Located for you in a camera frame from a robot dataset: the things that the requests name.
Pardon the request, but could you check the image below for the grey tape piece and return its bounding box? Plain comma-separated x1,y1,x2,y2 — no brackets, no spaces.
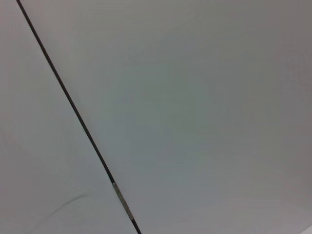
112,182,135,221

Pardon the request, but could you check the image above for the thin black wall strip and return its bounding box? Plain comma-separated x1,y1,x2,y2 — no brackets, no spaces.
16,0,143,234

